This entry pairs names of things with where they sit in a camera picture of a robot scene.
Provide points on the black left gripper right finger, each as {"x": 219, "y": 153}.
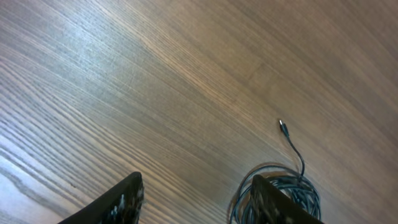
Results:
{"x": 283, "y": 200}

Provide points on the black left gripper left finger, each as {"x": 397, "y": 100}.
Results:
{"x": 120, "y": 204}

